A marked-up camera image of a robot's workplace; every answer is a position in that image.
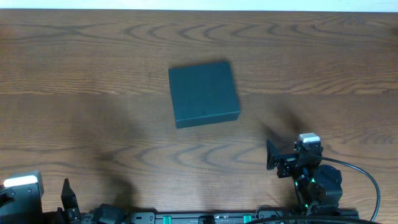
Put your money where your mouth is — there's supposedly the dark green flip-lid box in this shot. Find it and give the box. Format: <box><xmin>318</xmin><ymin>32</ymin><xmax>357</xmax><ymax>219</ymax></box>
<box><xmin>169</xmin><ymin>61</ymin><xmax>240</xmax><ymax>128</ymax></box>

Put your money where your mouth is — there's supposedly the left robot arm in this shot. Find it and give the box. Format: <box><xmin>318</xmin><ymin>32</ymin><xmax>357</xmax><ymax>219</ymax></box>
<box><xmin>1</xmin><ymin>175</ymin><xmax>82</xmax><ymax>224</ymax></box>

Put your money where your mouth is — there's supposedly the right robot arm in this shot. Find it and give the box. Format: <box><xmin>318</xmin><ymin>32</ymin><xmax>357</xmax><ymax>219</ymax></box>
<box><xmin>266</xmin><ymin>137</ymin><xmax>343</xmax><ymax>215</ymax></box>

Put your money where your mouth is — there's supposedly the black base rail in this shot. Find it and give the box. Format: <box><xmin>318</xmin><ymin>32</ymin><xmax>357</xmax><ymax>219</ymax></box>
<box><xmin>80</xmin><ymin>203</ymin><xmax>360</xmax><ymax>224</ymax></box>

